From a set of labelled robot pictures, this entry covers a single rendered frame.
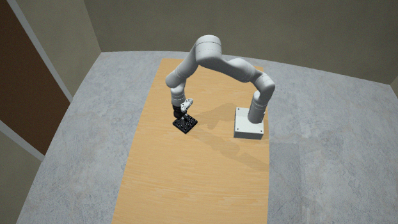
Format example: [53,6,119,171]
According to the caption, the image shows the black knob box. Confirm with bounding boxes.
[173,114,198,134]

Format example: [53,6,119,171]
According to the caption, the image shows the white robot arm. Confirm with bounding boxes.
[165,35,275,124]

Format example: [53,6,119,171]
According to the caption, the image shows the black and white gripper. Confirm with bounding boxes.
[171,96,193,125]

